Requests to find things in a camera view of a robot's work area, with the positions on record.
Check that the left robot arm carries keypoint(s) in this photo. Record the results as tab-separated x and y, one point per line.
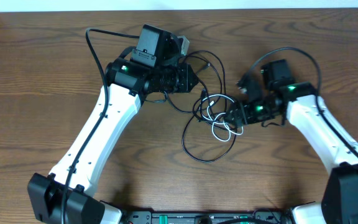
154	65

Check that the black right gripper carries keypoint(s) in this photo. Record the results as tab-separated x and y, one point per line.
241	115

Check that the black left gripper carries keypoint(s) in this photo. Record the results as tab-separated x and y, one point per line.
185	78

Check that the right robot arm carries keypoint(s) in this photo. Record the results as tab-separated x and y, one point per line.
300	105

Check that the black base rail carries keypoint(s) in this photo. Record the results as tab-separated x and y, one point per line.
139	215

